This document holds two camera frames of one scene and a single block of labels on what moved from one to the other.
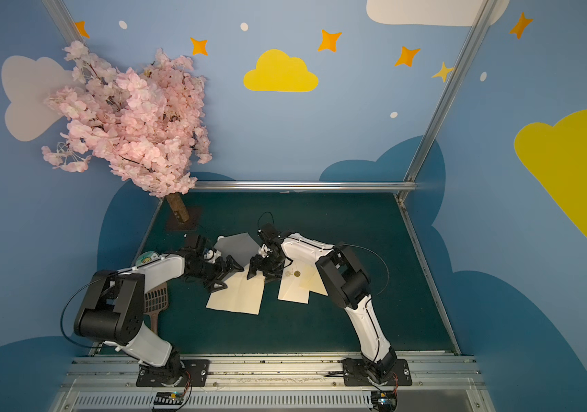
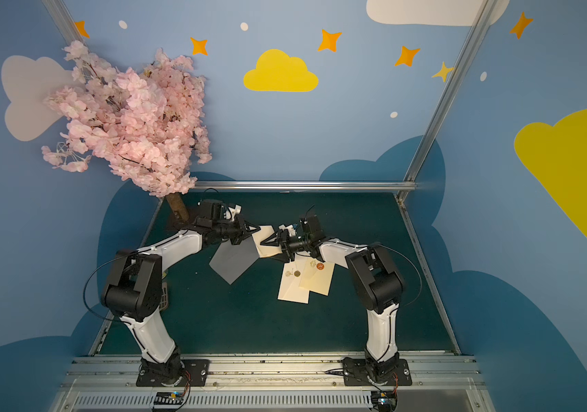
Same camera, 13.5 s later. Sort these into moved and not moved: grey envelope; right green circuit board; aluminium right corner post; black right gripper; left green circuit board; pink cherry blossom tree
Moved: black right gripper
Not moved: aluminium right corner post; grey envelope; left green circuit board; right green circuit board; pink cherry blossom tree
